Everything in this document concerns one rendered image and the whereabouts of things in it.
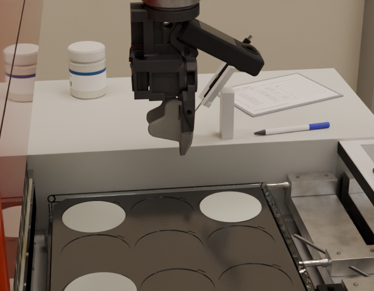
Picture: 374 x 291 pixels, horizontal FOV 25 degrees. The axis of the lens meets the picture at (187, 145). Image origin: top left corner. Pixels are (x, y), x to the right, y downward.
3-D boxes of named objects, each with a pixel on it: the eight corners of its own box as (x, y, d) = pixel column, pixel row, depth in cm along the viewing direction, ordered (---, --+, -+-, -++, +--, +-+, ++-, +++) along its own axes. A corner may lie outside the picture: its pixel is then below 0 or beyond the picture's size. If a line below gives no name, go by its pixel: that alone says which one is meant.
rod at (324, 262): (299, 271, 121) (299, 262, 120) (296, 265, 122) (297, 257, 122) (330, 268, 121) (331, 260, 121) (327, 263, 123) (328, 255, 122)
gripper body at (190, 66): (131, 82, 113) (129, -5, 108) (195, 79, 114) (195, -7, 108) (134, 105, 106) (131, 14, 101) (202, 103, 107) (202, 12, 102)
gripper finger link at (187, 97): (178, 121, 112) (178, 60, 108) (191, 120, 113) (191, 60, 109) (181, 137, 108) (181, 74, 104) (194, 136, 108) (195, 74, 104)
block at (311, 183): (290, 197, 143) (291, 181, 141) (285, 187, 146) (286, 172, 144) (336, 194, 144) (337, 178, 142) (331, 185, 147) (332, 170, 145)
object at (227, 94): (201, 141, 143) (201, 67, 137) (197, 132, 146) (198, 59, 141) (236, 140, 143) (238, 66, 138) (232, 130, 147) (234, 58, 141)
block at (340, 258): (330, 276, 121) (332, 258, 120) (324, 264, 124) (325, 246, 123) (384, 272, 122) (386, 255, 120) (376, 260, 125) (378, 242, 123)
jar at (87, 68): (70, 100, 160) (67, 52, 156) (70, 87, 166) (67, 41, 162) (107, 99, 161) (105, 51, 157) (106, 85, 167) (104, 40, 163)
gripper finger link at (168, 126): (148, 155, 114) (146, 93, 110) (191, 153, 115) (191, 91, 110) (149, 166, 111) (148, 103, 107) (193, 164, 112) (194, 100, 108)
